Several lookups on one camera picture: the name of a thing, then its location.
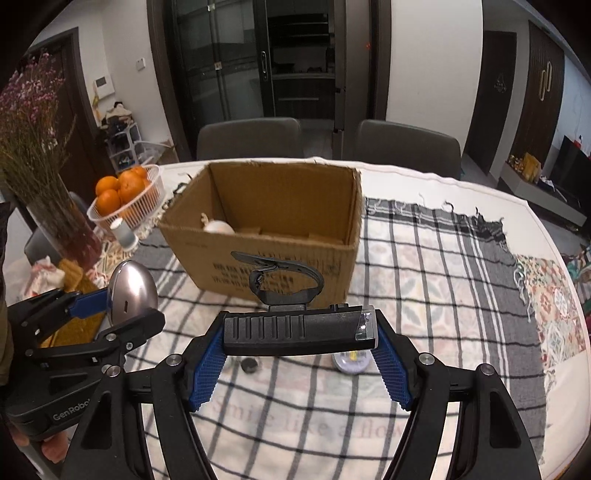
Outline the small white cylindrical cup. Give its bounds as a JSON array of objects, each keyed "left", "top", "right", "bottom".
[{"left": 109, "top": 218, "right": 140, "bottom": 253}]

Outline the white storage rack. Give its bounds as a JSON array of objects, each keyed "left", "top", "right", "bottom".
[{"left": 103, "top": 122, "right": 142, "bottom": 169}]

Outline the silver egg-shaped gadget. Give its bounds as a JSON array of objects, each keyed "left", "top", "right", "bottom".
[{"left": 106, "top": 260, "right": 160, "bottom": 326}]

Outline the double door with gold handle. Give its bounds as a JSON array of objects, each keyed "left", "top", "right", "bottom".
[{"left": 507, "top": 21, "right": 567, "bottom": 172}]

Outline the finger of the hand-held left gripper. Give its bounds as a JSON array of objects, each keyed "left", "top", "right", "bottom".
[
  {"left": 8, "top": 287, "right": 112, "bottom": 334},
  {"left": 24, "top": 309, "right": 166, "bottom": 366}
]

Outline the glass vase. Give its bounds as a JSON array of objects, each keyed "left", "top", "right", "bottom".
[{"left": 25, "top": 185, "right": 105, "bottom": 274}]

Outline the white plastic fruit basket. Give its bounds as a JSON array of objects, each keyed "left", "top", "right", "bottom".
[{"left": 86, "top": 164, "right": 165, "bottom": 232}]

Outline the dark door with emblem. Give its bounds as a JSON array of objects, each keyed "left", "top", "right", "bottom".
[{"left": 464, "top": 30, "right": 518, "bottom": 177}]

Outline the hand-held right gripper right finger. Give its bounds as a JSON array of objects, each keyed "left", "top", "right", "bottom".
[{"left": 373, "top": 309, "right": 544, "bottom": 480}]

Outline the person's left hand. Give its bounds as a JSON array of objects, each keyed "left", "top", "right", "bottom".
[{"left": 13, "top": 431, "right": 71, "bottom": 465}]

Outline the dark framed sliding glass door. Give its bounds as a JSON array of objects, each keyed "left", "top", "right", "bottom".
[{"left": 147, "top": 0, "right": 394, "bottom": 161}]

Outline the white television cabinet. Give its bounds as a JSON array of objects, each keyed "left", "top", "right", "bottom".
[{"left": 501, "top": 161, "right": 591, "bottom": 228}]

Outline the brown cardboard box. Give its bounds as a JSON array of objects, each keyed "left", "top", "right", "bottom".
[{"left": 157, "top": 160, "right": 363, "bottom": 306}]

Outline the black flashlight with strap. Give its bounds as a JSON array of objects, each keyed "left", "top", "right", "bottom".
[{"left": 222, "top": 251, "right": 380, "bottom": 357}]

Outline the dried purple flower bunch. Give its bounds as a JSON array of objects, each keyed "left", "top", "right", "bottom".
[{"left": 0, "top": 51, "right": 78, "bottom": 219}]

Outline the grey white plaid tablecloth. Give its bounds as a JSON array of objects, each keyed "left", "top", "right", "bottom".
[{"left": 124, "top": 196, "right": 556, "bottom": 480}]

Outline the floral fabric tissue cover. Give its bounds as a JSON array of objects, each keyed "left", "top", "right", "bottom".
[{"left": 20, "top": 256, "right": 66, "bottom": 302}]

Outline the beige round toy device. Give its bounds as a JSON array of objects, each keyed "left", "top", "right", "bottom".
[{"left": 201, "top": 213, "right": 236, "bottom": 234}]

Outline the dark brown wooden door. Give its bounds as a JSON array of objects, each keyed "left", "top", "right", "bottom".
[{"left": 27, "top": 28, "right": 101, "bottom": 205}]

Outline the black television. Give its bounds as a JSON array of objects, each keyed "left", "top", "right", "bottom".
[{"left": 551, "top": 135, "right": 591, "bottom": 205}]

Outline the pile of oranges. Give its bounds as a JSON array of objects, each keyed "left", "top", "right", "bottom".
[{"left": 95, "top": 166, "right": 151, "bottom": 218}]

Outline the colourful patterned fabric item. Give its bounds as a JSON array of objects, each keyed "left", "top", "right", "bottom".
[{"left": 567, "top": 244, "right": 591, "bottom": 325}]

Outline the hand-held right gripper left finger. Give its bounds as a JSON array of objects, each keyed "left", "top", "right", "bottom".
[{"left": 62, "top": 313, "right": 230, "bottom": 480}]

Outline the yellow paper bag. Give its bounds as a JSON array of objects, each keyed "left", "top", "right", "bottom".
[{"left": 521, "top": 152, "right": 542, "bottom": 184}]

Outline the floral patterned tablecloth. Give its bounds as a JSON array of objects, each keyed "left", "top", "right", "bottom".
[{"left": 514, "top": 254, "right": 590, "bottom": 371}]

